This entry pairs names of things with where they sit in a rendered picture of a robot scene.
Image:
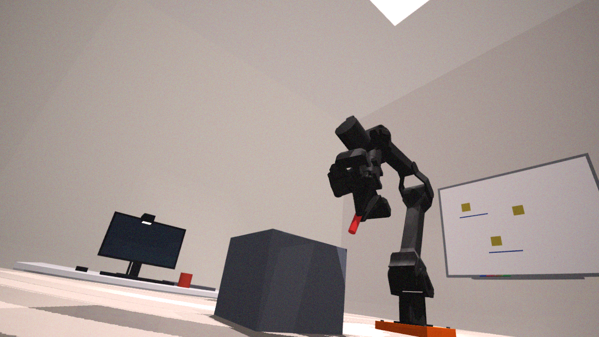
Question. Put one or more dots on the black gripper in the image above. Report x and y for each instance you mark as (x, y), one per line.
(363, 183)

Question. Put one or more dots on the red peg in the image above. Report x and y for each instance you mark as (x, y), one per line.
(354, 224)

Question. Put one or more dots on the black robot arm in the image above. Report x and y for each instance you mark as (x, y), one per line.
(407, 272)

